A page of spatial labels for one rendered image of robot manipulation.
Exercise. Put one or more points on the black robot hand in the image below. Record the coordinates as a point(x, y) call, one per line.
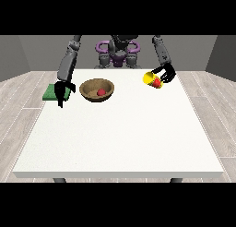
point(167, 72)
point(61, 92)

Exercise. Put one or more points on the yellow cup with melon print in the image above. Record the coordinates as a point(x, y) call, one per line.
point(151, 79)

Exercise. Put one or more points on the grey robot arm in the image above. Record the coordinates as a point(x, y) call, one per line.
point(67, 63)
point(161, 51)

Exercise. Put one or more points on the green square pad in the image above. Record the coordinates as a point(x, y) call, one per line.
point(50, 93)

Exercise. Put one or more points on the brown wooden bowl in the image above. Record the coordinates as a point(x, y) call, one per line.
point(96, 89)

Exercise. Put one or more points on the small red ball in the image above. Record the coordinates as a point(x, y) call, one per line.
point(101, 92)

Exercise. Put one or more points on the grey robot trunk purple rings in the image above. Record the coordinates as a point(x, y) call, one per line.
point(118, 53)

